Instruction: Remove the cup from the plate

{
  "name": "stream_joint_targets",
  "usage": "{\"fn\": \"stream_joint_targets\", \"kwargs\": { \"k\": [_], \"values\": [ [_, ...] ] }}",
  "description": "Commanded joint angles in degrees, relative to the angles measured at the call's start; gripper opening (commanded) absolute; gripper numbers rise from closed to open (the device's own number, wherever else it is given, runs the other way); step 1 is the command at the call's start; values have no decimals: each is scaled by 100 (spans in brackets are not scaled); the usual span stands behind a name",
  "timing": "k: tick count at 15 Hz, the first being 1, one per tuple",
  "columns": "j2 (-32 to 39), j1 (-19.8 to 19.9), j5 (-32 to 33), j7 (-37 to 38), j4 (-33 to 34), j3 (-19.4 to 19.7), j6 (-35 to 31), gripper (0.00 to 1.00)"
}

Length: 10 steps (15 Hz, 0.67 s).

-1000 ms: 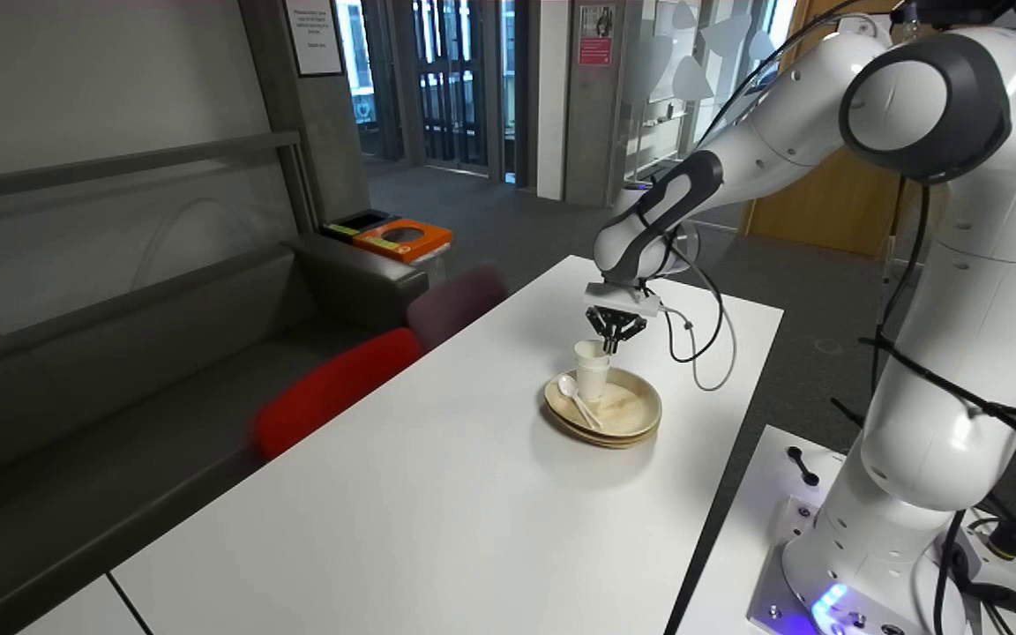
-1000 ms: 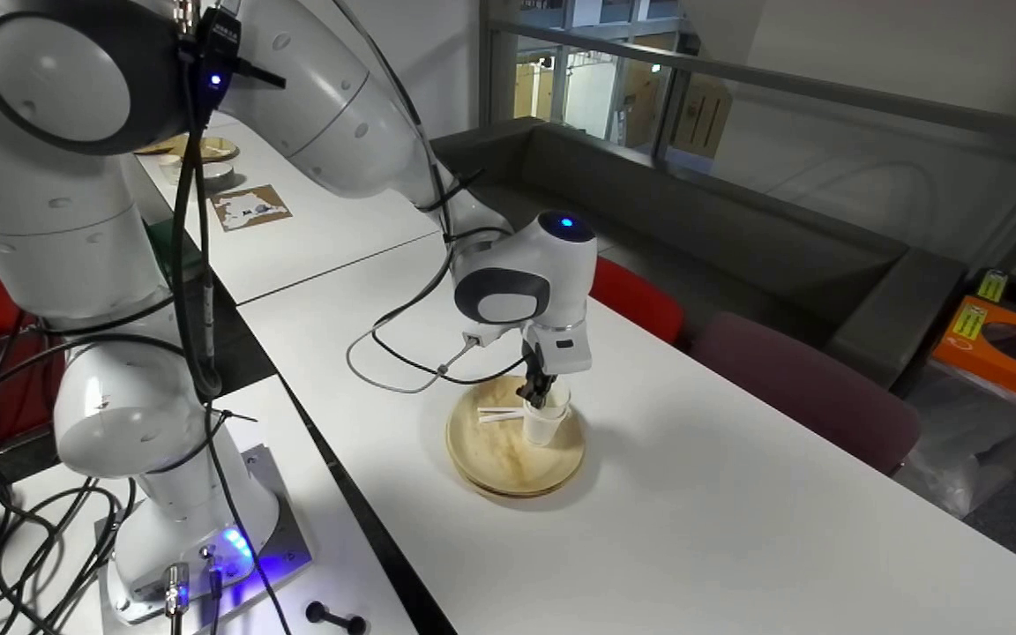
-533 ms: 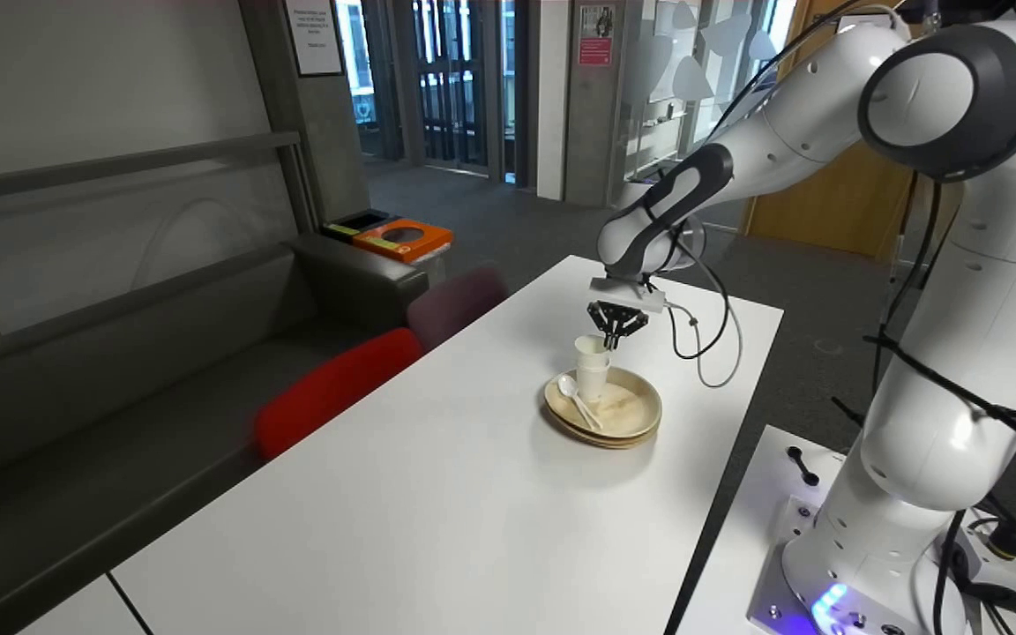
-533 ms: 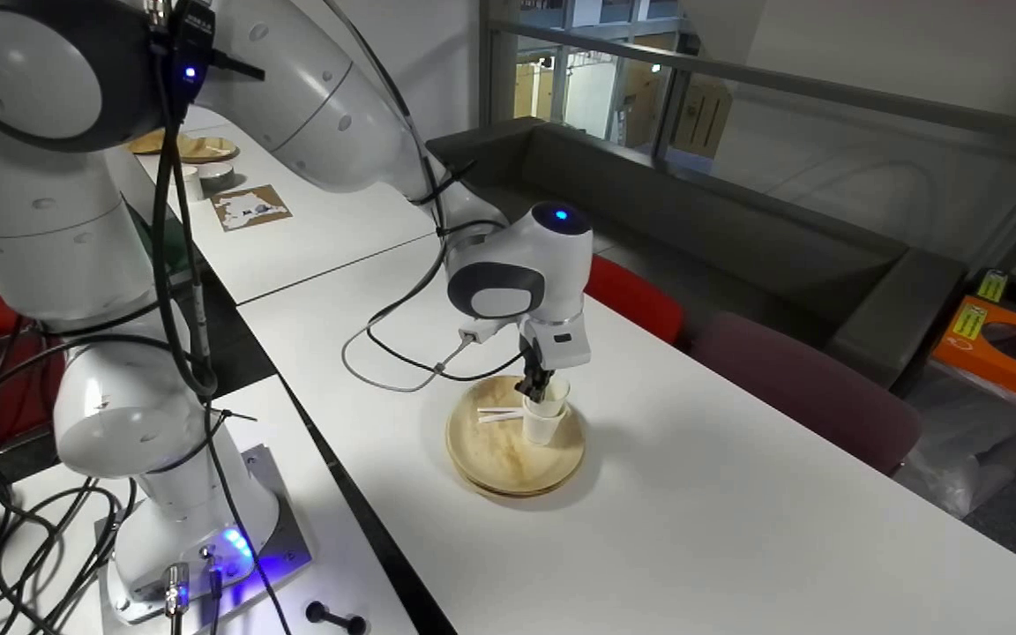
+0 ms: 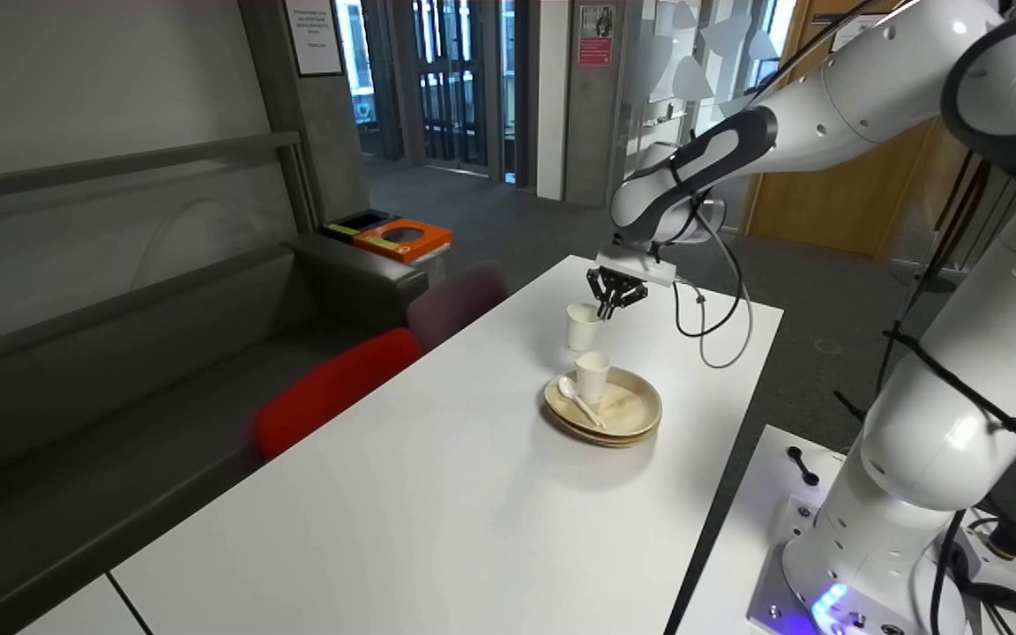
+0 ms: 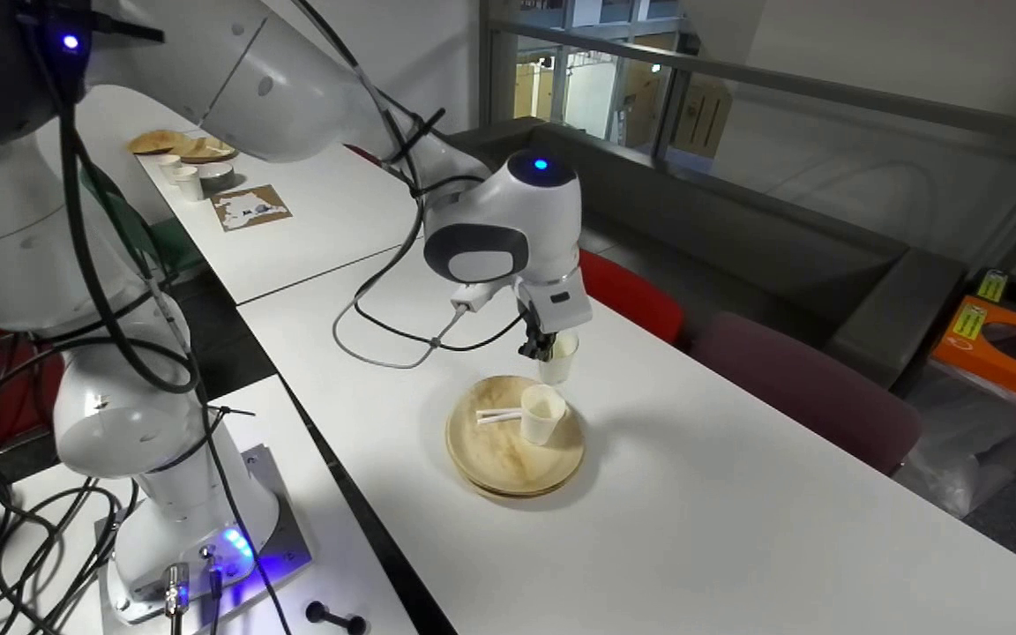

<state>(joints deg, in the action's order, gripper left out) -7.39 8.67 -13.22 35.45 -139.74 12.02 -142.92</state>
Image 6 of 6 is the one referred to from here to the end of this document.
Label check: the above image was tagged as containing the small white bowl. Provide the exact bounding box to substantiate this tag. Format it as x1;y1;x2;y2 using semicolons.
194;157;236;199

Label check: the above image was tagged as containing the brown printed booklet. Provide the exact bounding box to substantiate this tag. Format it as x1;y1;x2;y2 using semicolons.
208;182;295;235

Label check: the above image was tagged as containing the yellow paper sign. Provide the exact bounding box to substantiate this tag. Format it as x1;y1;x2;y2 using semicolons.
669;74;738;161

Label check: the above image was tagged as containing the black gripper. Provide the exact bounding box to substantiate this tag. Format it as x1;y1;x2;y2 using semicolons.
515;294;561;364

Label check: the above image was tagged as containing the maroon chair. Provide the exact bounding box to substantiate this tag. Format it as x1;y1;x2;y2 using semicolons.
686;310;924;480

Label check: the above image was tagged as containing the yellow green tag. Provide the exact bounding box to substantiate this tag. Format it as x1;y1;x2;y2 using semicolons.
973;268;1012;307

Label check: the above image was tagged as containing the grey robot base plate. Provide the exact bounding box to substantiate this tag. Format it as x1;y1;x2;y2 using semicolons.
97;441;314;626

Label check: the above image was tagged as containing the grey metal railing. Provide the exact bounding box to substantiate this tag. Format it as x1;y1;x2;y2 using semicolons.
484;9;1016;274

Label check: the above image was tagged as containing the bright red chair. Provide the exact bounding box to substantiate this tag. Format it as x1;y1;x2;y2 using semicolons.
576;247;692;344

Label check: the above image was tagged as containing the white plastic spoon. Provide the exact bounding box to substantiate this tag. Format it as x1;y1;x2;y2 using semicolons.
472;401;530;427

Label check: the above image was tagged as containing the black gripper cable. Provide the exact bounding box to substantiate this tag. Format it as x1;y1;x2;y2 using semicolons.
291;0;530;375

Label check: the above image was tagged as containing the black dumbbell shaped knob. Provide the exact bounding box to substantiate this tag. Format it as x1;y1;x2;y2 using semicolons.
302;596;370;635

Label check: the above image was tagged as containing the black cable bundle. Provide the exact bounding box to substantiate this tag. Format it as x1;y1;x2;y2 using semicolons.
0;470;143;635

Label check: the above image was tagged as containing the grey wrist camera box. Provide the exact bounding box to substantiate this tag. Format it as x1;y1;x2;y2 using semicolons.
523;272;597;336

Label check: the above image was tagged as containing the round palm leaf plate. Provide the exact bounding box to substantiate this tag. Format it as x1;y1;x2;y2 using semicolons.
445;372;591;500

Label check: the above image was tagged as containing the green chair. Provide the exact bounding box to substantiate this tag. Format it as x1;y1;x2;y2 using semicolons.
115;190;202;286

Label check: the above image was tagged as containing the dark red chair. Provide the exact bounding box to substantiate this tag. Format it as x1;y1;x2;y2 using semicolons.
0;290;70;455

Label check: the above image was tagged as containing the small palm leaf plate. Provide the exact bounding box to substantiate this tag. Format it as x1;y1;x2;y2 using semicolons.
123;126;194;157
177;135;242;165

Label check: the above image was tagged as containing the orange box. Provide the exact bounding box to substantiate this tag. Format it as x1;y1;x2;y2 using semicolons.
926;294;1016;420

